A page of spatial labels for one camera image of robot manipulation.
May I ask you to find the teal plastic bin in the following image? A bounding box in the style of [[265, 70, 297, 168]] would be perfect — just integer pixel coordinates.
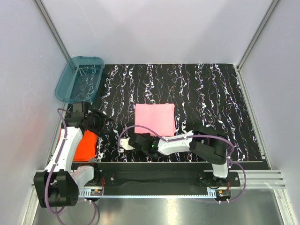
[[54, 56, 105, 104]]

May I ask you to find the left aluminium frame post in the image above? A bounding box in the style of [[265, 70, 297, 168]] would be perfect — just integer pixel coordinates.
[[33, 0, 71, 61]]

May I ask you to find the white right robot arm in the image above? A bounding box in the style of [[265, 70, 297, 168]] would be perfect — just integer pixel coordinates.
[[128, 131, 234, 186]]

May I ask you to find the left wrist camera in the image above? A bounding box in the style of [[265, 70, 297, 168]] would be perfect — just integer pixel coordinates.
[[71, 102, 91, 119]]

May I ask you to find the folded orange t shirt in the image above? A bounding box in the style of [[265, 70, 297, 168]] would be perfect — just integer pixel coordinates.
[[60, 127, 98, 162]]

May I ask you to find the right aluminium frame post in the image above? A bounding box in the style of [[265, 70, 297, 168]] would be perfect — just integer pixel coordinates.
[[236, 0, 281, 70]]

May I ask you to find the aluminium rail crossbar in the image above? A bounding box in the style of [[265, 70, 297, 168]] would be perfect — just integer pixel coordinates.
[[30, 170, 286, 189]]

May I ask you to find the aluminium frame post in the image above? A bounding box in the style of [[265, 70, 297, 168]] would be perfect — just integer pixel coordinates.
[[33, 0, 71, 61], [236, 0, 281, 70]]

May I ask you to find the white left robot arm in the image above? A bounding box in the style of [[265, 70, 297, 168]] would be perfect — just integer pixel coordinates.
[[33, 108, 113, 214]]

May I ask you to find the pink t shirt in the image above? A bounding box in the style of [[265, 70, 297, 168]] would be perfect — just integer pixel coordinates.
[[135, 103, 176, 136]]

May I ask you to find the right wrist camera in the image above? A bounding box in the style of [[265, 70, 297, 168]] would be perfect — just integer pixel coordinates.
[[118, 138, 135, 153]]

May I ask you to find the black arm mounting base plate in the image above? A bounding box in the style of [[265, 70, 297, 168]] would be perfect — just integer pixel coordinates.
[[45, 161, 270, 196]]

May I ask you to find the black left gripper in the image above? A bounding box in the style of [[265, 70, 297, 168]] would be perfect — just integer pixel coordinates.
[[85, 108, 115, 137]]

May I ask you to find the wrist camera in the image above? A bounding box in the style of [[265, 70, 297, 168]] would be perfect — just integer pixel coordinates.
[[71, 102, 91, 119], [118, 138, 135, 153]]

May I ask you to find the white slotted cable duct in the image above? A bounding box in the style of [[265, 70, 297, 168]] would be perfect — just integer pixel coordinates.
[[79, 187, 228, 199]]

